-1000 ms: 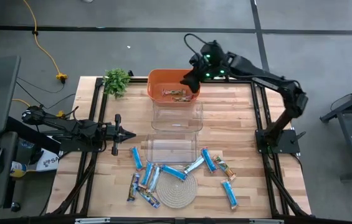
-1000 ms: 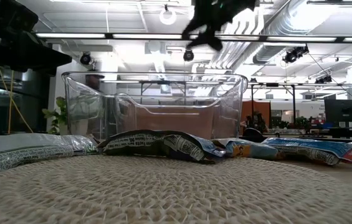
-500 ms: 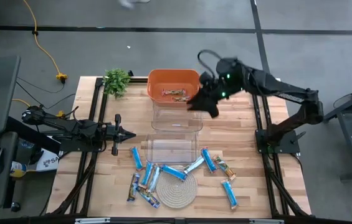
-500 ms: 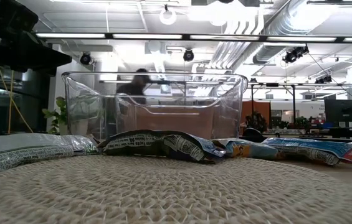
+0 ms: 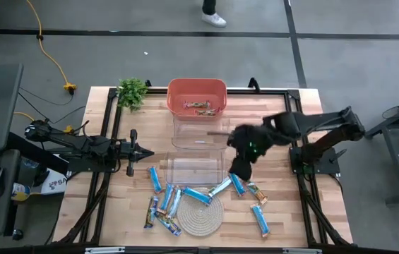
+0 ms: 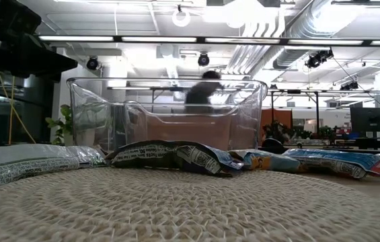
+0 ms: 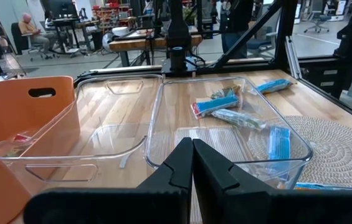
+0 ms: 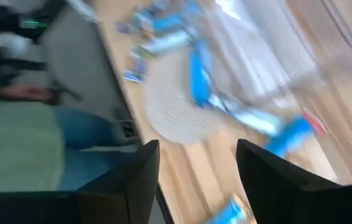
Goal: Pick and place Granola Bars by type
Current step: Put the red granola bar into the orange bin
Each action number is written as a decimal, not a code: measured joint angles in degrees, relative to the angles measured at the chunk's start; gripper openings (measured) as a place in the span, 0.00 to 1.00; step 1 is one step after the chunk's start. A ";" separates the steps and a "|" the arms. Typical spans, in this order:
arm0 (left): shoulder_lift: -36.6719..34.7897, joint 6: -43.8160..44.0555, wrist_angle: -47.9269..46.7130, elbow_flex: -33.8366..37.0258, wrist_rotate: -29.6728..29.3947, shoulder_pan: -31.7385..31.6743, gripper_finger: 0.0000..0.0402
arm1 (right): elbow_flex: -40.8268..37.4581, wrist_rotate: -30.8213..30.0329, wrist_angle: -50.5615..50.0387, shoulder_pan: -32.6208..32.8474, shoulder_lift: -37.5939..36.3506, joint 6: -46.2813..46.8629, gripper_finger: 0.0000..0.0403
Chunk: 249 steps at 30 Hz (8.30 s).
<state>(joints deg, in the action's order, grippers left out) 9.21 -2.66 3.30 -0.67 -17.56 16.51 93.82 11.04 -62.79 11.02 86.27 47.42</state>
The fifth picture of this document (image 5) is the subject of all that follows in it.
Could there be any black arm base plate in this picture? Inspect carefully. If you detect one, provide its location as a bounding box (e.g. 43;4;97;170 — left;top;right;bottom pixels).
289;146;342;176
66;157;115;174

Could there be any green artificial plant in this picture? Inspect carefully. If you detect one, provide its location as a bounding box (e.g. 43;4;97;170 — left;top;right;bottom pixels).
116;77;149;113

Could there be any salmon plastic basket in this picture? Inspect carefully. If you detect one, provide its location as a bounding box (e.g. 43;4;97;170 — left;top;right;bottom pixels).
166;78;228;123

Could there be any brown orange granola bar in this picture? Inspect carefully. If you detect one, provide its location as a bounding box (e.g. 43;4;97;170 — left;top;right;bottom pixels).
246;181;269;206

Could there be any light blue granola bar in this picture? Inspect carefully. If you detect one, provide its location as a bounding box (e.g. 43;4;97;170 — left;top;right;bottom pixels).
168;188;184;219

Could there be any yellow extension cable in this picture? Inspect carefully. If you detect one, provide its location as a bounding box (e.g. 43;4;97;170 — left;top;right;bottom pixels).
13;111;75;137
25;0;78;95

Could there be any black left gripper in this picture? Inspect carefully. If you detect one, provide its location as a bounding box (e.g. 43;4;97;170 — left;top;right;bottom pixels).
118;128;155;177

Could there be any person's white shoe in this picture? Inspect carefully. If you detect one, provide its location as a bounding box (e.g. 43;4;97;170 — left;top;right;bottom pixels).
201;12;227;28

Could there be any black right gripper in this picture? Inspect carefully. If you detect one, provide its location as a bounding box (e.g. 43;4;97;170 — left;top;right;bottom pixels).
227;131;269;182

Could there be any yellow white bottle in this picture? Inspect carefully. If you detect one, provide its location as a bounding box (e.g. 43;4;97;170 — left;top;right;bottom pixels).
11;182;32;202

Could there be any silver metal bracket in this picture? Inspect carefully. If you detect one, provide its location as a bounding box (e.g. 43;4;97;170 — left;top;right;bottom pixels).
84;246;126;254
282;248;323;254

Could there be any silver blue granola bar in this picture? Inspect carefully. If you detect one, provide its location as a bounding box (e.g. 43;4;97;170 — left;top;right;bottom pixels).
208;176;233;198

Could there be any person's leg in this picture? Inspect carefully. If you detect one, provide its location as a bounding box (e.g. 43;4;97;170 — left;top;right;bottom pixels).
201;0;218;16

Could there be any clear plastic bin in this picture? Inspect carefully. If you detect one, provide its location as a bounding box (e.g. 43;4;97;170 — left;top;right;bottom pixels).
171;113;232;150
165;150;225;187

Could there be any round woven beige mat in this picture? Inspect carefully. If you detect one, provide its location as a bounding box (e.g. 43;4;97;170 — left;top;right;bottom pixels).
176;190;225;238

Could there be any white printed bag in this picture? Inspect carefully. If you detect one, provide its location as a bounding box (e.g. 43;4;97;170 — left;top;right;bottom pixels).
40;168;69;195

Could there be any black metal desk frame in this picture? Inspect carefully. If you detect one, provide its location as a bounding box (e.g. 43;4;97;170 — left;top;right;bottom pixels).
363;90;399;205

